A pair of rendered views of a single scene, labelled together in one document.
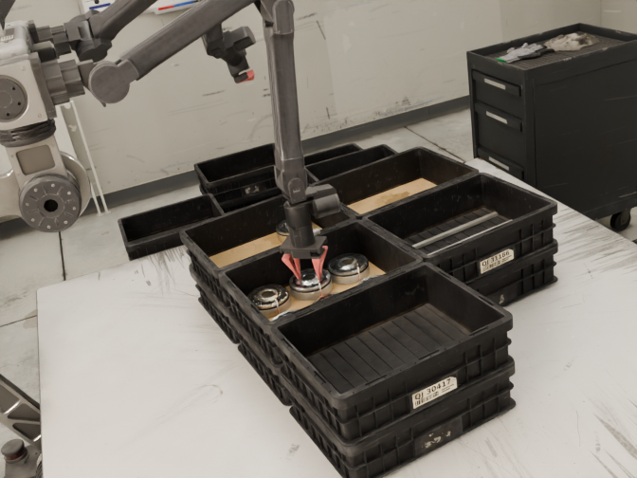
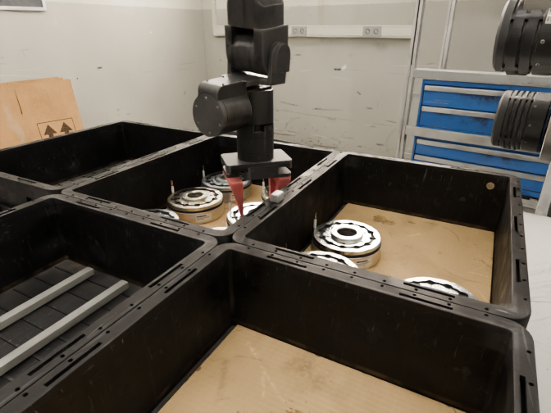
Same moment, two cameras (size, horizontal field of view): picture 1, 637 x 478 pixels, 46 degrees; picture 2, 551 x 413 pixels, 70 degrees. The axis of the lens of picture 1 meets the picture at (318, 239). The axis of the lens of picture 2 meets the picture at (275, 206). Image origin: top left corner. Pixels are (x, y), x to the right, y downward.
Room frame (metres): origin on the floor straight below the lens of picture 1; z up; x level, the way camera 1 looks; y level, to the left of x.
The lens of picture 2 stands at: (2.08, -0.31, 1.15)
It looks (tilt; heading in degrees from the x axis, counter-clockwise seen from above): 24 degrees down; 142
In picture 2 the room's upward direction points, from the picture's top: straight up
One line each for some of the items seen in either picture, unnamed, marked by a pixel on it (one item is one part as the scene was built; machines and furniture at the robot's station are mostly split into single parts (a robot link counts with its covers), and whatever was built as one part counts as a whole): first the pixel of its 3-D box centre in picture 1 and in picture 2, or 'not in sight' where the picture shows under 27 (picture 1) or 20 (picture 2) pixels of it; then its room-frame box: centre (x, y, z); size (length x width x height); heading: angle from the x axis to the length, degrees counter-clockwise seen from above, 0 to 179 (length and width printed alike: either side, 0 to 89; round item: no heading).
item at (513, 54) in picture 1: (520, 51); not in sight; (3.20, -1.01, 0.88); 0.25 x 0.19 x 0.03; 106
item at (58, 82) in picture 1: (60, 81); not in sight; (1.52, 0.45, 1.45); 0.09 x 0.08 x 0.12; 16
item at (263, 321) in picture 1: (318, 270); (220, 174); (1.52, 0.01, 0.92); 0.40 x 0.30 x 0.02; 113
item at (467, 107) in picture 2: not in sight; (480, 137); (1.11, 1.90, 0.60); 0.72 x 0.03 x 0.56; 16
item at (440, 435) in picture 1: (396, 389); not in sight; (1.25, -0.11, 0.76); 0.40 x 0.30 x 0.12; 113
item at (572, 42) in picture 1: (570, 40); not in sight; (3.23, -1.24, 0.88); 0.29 x 0.22 x 0.03; 106
